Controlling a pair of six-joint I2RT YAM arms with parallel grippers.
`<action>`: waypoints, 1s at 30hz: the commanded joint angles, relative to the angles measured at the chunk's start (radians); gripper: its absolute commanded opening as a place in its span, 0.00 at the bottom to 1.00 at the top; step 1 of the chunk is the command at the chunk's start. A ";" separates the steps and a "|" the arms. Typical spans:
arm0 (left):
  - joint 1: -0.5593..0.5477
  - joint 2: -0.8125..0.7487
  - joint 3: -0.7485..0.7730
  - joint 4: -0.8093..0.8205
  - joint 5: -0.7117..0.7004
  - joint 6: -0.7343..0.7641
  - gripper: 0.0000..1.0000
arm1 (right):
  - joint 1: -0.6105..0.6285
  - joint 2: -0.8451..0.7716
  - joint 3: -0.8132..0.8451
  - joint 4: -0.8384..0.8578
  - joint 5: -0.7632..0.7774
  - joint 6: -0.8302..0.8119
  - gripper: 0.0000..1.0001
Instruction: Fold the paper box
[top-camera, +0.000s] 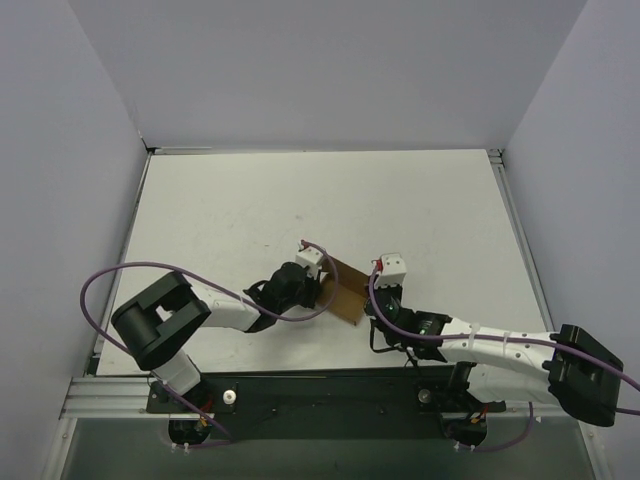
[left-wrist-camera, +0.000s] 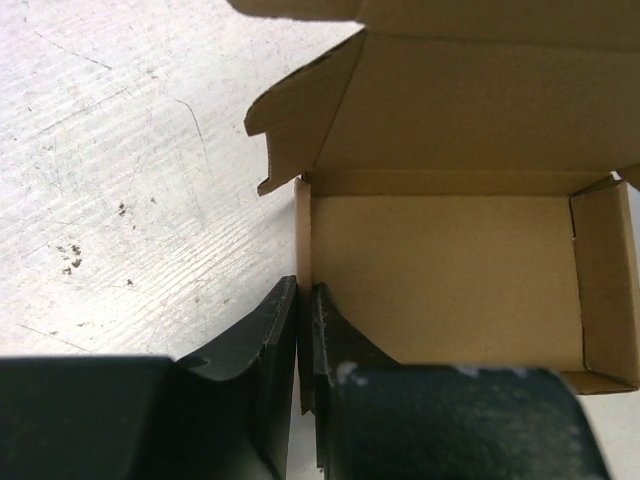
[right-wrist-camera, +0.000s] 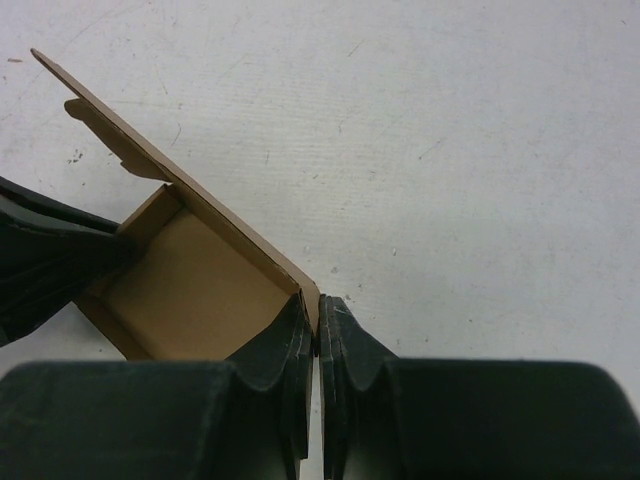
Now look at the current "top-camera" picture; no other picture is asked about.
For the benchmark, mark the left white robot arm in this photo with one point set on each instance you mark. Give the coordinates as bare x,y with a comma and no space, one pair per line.
156,323

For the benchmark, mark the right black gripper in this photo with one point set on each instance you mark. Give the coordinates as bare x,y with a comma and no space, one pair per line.
377,298

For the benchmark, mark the brown cardboard box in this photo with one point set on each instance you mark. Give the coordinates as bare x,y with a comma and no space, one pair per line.
350,298

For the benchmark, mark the aluminium frame rail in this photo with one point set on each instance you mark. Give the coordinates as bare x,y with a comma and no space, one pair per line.
228,221

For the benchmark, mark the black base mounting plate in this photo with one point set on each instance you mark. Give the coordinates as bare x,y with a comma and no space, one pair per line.
394,403

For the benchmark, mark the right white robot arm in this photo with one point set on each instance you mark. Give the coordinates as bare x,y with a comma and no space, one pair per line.
569,368

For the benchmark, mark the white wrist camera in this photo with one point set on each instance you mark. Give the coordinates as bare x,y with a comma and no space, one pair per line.
389,271
310,258

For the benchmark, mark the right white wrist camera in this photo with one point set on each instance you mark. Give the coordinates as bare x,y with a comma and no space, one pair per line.
389,271

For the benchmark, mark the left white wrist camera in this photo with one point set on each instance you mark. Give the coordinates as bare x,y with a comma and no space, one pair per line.
310,258

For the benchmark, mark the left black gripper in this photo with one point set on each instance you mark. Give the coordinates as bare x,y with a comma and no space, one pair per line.
311,288

